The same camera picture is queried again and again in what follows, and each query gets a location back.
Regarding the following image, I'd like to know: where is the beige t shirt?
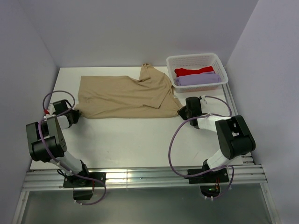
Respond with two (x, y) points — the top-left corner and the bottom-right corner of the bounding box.
(76, 64), (183, 119)

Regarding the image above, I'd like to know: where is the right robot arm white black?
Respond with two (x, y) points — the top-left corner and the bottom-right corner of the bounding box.
(178, 96), (256, 182)

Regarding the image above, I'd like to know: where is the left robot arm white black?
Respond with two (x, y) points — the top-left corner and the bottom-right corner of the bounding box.
(26, 99), (91, 187)

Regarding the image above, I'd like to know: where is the white plastic basket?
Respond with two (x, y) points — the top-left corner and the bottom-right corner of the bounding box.
(166, 53), (228, 93)

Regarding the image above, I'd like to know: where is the lilac rolled t shirt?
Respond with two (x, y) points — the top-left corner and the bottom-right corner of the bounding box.
(174, 72), (221, 86)

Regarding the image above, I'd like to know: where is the red rolled t shirt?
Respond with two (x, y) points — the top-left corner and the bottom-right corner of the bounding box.
(174, 66), (215, 77)

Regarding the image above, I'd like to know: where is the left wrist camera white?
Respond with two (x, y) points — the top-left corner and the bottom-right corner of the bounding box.
(43, 103), (56, 117)

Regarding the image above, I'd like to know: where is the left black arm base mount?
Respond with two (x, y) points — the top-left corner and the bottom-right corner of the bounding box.
(63, 176), (103, 201)

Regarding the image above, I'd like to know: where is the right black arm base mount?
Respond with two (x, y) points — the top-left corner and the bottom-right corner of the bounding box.
(186, 168), (229, 197)

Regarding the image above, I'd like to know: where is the aluminium frame rail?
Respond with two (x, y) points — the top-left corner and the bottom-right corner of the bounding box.
(11, 66), (281, 224)

